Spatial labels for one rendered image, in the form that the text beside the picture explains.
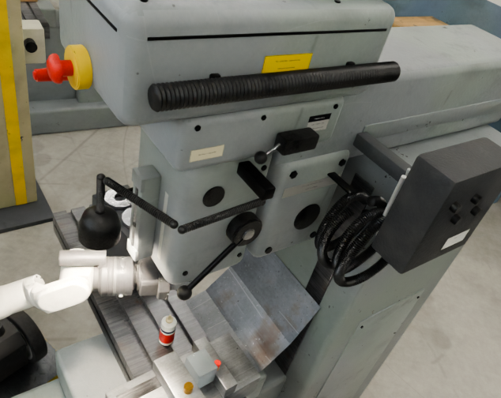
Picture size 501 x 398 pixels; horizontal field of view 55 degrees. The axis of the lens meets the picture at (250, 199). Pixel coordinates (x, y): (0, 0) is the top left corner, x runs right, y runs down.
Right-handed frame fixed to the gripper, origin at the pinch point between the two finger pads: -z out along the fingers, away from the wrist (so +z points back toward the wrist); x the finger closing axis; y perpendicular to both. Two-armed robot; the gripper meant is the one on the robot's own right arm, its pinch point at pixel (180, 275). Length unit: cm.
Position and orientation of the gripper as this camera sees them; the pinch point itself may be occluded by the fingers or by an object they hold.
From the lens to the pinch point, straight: 114.7
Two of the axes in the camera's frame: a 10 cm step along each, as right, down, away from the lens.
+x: -2.1, -6.5, 7.3
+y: -2.2, 7.6, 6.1
